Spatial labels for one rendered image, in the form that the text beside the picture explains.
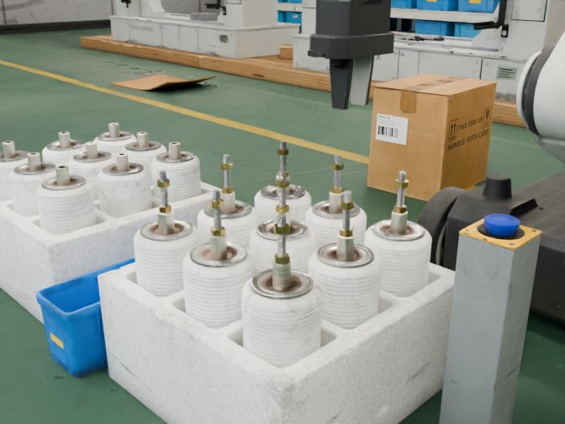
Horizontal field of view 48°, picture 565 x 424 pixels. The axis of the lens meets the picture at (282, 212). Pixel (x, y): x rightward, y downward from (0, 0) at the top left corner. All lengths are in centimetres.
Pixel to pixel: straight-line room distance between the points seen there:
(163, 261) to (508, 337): 46
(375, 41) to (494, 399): 45
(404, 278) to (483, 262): 17
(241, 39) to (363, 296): 341
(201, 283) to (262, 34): 351
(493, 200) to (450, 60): 188
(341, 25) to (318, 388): 41
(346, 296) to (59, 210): 55
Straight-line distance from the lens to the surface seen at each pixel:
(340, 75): 75
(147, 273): 92
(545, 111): 100
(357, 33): 73
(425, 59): 312
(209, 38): 432
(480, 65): 296
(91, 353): 107
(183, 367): 86
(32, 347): 119
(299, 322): 74
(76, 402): 103
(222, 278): 81
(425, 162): 179
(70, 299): 113
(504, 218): 79
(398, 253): 89
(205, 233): 98
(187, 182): 127
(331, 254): 84
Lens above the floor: 60
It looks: 21 degrees down
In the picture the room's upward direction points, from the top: straight up
